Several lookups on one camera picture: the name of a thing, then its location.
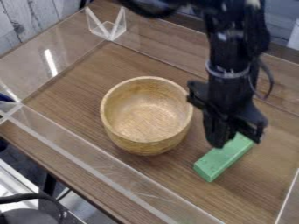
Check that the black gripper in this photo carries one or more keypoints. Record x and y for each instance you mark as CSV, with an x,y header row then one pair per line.
x,y
224,100

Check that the green rectangular block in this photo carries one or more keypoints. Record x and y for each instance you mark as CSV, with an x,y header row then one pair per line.
x,y
218,159

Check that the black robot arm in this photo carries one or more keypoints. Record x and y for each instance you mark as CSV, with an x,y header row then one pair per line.
x,y
238,39

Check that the brown wooden bowl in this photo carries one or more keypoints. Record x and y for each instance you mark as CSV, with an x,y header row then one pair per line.
x,y
145,115

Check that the black table leg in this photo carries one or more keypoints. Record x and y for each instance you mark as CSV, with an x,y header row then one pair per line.
x,y
49,184

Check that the clear acrylic enclosure wall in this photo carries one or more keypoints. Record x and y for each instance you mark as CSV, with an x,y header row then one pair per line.
x,y
57,76

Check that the clear acrylic corner bracket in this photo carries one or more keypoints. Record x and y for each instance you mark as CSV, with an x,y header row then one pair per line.
x,y
106,30

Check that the black metal clamp bracket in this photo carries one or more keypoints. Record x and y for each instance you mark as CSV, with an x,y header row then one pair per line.
x,y
50,209

